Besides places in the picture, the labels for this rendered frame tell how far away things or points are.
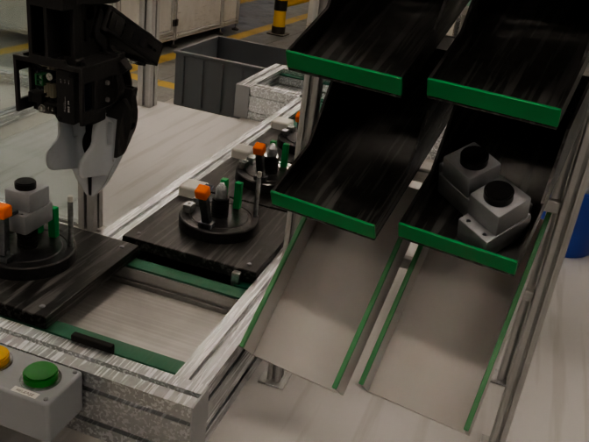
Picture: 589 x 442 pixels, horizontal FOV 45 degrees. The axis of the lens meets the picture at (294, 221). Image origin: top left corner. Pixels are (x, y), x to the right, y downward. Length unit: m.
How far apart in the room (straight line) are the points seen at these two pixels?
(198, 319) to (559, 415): 0.56
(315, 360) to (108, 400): 0.26
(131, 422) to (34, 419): 0.11
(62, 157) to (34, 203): 0.36
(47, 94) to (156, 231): 0.58
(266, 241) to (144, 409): 0.42
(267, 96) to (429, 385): 1.42
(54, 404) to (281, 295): 0.30
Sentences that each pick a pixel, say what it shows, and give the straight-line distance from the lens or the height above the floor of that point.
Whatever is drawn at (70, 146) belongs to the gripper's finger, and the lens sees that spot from 0.74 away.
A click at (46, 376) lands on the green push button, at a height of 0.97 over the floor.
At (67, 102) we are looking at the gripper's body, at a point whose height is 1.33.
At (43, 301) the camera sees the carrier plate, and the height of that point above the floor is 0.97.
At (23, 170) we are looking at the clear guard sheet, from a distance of 1.30.
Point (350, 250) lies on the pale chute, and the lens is 0.92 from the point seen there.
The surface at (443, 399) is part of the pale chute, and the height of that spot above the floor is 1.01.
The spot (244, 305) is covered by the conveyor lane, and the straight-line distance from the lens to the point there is 1.06.
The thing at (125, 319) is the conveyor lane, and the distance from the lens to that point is 1.09.
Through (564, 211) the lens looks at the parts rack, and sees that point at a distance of 0.87.
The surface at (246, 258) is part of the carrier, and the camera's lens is 1.16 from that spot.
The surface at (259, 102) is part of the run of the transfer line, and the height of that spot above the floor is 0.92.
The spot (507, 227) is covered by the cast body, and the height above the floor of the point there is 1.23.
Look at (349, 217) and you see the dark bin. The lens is 0.77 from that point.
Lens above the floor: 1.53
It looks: 25 degrees down
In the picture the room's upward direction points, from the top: 7 degrees clockwise
